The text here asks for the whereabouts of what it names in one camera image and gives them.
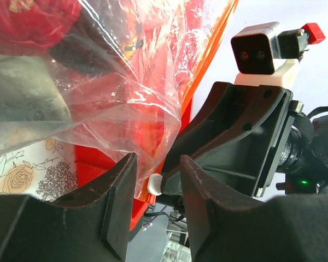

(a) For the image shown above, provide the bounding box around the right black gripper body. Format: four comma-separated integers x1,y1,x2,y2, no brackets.
276,106,328,194

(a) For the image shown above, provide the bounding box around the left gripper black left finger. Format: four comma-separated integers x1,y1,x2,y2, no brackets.
0,153,137,261

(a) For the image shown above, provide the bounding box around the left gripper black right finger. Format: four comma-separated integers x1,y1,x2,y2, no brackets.
180,156,328,261

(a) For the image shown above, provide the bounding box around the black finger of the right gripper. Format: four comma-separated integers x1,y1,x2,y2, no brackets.
161,82,294,197

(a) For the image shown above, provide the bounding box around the clear zip top bag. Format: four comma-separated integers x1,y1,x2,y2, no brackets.
0,1,238,199

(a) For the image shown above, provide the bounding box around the grey fish toy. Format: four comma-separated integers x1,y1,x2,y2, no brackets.
0,55,71,122

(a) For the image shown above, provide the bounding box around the dark purple fruit toy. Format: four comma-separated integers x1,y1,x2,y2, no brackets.
48,9,143,77

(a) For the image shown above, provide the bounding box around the red apple toy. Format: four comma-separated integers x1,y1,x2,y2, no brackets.
0,0,82,56

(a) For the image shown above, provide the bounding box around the red plastic tray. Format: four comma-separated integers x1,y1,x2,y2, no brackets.
74,98,194,233

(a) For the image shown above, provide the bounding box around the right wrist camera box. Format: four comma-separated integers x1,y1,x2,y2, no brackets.
231,22,309,89

